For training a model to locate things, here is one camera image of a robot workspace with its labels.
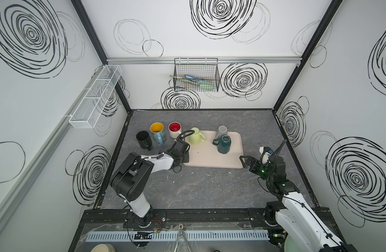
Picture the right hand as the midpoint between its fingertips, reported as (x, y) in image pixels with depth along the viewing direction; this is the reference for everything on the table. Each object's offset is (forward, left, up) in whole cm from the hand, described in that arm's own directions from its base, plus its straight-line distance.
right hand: (245, 161), depth 81 cm
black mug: (+14, +58, -2) cm, 59 cm away
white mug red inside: (+26, +41, -6) cm, 49 cm away
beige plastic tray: (+10, +20, -11) cm, 25 cm away
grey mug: (+21, +10, -1) cm, 23 cm away
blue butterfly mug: (+20, +50, 0) cm, 54 cm away
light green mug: (+17, +26, -4) cm, 31 cm away
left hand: (+8, +34, -11) cm, 36 cm away
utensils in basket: (+35, +26, +24) cm, 50 cm away
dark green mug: (+12, +10, -2) cm, 16 cm away
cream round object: (-38, +62, -3) cm, 72 cm away
